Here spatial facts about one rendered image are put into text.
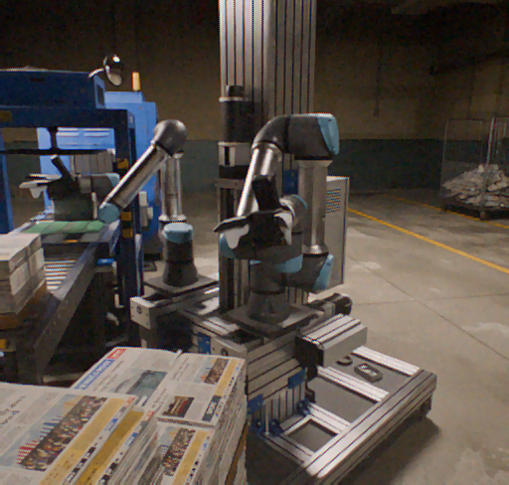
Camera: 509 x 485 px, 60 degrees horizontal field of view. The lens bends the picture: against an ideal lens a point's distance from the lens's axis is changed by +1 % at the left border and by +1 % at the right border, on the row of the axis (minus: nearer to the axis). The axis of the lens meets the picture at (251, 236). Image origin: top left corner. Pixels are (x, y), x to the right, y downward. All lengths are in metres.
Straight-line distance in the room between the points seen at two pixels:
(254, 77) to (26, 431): 1.32
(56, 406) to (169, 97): 9.64
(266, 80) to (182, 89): 8.60
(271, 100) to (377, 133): 9.74
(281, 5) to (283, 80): 0.24
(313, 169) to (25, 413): 0.97
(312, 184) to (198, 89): 8.93
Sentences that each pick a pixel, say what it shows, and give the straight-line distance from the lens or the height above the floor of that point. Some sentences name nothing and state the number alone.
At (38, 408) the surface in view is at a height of 1.07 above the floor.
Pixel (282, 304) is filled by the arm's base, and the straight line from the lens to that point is 1.45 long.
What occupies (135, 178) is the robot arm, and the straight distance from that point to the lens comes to 1.72.
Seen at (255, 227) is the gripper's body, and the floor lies 1.21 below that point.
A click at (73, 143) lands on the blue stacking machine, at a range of 5.04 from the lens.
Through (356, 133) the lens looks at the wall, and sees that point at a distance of 11.05.
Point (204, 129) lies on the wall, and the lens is 10.14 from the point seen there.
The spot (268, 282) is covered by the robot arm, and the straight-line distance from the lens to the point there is 1.41.
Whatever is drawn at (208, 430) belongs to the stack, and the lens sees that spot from 0.97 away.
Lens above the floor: 1.40
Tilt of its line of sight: 13 degrees down
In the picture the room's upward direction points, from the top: straight up
